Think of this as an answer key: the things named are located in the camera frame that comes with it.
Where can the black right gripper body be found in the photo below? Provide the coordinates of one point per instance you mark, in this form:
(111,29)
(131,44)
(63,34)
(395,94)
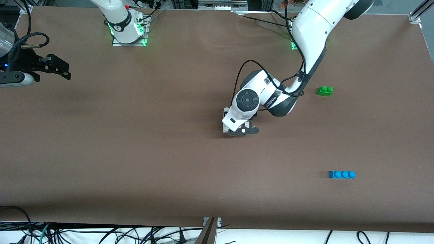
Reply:
(30,63)

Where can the white studded base plate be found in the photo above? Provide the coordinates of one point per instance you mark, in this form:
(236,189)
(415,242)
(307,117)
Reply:
(224,129)

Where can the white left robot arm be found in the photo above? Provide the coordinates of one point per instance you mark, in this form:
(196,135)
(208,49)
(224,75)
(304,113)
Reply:
(312,30)

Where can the green two-stud block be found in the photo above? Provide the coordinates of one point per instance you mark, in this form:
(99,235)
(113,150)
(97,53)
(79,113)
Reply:
(324,90)

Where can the blue three-stud block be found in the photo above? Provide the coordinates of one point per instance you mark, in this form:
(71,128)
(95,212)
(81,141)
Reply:
(341,174)

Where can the brown table cover sheet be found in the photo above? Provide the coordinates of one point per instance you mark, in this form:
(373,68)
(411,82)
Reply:
(203,169)

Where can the white background rack unit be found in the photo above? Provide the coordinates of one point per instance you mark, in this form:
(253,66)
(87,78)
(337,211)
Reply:
(222,5)

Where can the aluminium corner profile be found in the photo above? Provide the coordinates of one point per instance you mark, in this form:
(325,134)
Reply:
(415,17)

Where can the metal clamp bracket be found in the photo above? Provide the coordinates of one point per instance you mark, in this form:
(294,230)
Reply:
(210,230)

